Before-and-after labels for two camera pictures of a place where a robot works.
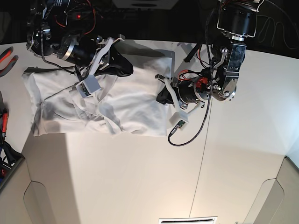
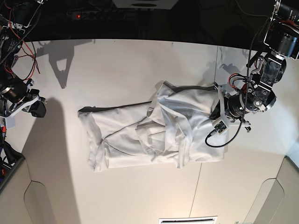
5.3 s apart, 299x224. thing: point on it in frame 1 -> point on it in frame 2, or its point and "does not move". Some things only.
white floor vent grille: x=201 y=220 does not move
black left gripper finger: x=113 y=63 -> x=38 y=109
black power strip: x=101 y=15 does not move
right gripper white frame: x=164 y=97 -> x=219 y=109
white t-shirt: x=125 y=106 -> x=174 y=128
